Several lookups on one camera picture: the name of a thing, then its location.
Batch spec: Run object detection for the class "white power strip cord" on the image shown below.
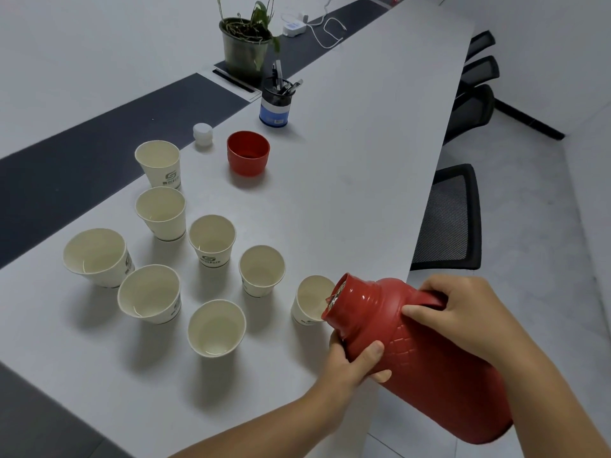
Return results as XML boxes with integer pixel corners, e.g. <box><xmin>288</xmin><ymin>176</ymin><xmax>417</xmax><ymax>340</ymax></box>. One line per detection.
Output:
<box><xmin>279</xmin><ymin>0</ymin><xmax>342</xmax><ymax>27</ymax></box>

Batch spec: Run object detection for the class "red thermos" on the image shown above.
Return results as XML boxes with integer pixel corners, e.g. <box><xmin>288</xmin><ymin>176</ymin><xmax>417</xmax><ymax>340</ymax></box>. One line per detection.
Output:
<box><xmin>321</xmin><ymin>273</ymin><xmax>514</xmax><ymax>445</ymax></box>

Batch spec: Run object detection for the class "potted green plant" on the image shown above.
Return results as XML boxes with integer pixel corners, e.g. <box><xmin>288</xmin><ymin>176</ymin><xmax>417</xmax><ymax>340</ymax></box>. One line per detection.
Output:
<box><xmin>216</xmin><ymin>0</ymin><xmax>283</xmax><ymax>81</ymax></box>

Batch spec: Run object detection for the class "black mesh pen holder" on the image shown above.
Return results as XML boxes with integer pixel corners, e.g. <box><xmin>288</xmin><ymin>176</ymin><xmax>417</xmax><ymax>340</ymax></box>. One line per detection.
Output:
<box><xmin>259</xmin><ymin>78</ymin><xmax>296</xmax><ymax>128</ymax></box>

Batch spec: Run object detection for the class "white conference table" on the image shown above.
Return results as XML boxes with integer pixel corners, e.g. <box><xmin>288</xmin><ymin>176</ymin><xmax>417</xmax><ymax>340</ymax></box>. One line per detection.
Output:
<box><xmin>0</xmin><ymin>0</ymin><xmax>475</xmax><ymax>458</ymax></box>

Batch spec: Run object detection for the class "white paper cup blue print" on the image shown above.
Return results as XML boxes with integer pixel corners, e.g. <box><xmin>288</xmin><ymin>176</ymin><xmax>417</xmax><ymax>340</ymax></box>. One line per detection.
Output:
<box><xmin>238</xmin><ymin>245</ymin><xmax>286</xmax><ymax>298</ymax></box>
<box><xmin>117</xmin><ymin>264</ymin><xmax>182</xmax><ymax>325</ymax></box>
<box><xmin>187</xmin><ymin>300</ymin><xmax>247</xmax><ymax>359</ymax></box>
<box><xmin>188</xmin><ymin>214</ymin><xmax>237</xmax><ymax>268</ymax></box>
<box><xmin>134</xmin><ymin>186</ymin><xmax>187</xmax><ymax>242</ymax></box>
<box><xmin>62</xmin><ymin>228</ymin><xmax>136</xmax><ymax>289</ymax></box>
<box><xmin>291</xmin><ymin>275</ymin><xmax>337</xmax><ymax>326</ymax></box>

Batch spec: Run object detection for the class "white thermos stopper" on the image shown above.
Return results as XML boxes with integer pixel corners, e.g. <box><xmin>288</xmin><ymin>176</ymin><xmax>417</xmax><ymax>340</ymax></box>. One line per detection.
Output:
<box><xmin>192</xmin><ymin>122</ymin><xmax>214</xmax><ymax>148</ymax></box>

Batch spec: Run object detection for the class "person's left forearm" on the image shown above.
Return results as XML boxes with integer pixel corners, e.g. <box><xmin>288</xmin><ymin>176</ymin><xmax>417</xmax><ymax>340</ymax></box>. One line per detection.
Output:
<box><xmin>169</xmin><ymin>391</ymin><xmax>349</xmax><ymax>458</ymax></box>

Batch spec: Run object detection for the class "red thermos lid cup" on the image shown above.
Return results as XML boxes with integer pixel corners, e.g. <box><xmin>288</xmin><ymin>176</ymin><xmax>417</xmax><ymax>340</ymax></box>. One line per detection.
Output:
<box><xmin>227</xmin><ymin>130</ymin><xmax>271</xmax><ymax>178</ymax></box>

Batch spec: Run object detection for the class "person's left hand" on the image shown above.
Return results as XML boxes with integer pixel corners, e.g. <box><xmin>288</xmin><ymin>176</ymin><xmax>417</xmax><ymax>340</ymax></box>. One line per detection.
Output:
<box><xmin>310</xmin><ymin>331</ymin><xmax>393</xmax><ymax>425</ymax></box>

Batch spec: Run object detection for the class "person's right hand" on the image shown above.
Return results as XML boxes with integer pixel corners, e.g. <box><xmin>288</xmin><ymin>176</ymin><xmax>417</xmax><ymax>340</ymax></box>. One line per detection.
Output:
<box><xmin>402</xmin><ymin>274</ymin><xmax>531</xmax><ymax>373</ymax></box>

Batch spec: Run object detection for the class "black mesh office chair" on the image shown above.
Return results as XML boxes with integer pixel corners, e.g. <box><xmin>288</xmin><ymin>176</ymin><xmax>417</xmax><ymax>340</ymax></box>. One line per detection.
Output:
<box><xmin>410</xmin><ymin>163</ymin><xmax>482</xmax><ymax>272</ymax></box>
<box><xmin>465</xmin><ymin>31</ymin><xmax>496</xmax><ymax>62</ymax></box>
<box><xmin>444</xmin><ymin>84</ymin><xmax>496</xmax><ymax>146</ymax></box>
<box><xmin>460</xmin><ymin>55</ymin><xmax>501</xmax><ymax>89</ymax></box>

